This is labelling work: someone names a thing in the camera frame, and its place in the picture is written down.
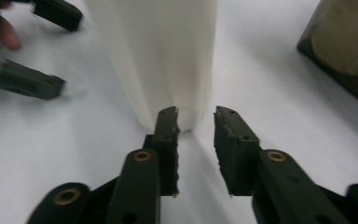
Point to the light blue table mat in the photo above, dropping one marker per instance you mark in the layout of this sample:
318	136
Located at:
74	149

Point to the large white bottle blue pump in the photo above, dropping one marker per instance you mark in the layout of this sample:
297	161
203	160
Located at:
161	56

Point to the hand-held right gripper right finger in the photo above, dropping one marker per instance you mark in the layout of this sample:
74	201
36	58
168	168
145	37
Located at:
234	155

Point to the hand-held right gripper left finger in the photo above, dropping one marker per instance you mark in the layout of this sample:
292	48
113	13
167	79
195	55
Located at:
167	155

